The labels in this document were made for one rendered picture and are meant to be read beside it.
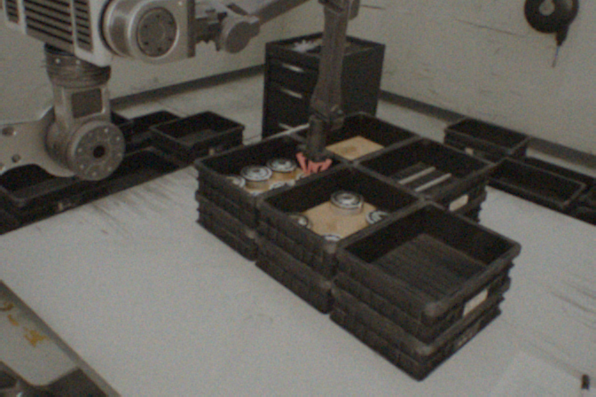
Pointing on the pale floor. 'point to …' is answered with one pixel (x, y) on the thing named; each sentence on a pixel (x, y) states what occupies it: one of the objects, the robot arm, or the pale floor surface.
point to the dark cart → (270, 127)
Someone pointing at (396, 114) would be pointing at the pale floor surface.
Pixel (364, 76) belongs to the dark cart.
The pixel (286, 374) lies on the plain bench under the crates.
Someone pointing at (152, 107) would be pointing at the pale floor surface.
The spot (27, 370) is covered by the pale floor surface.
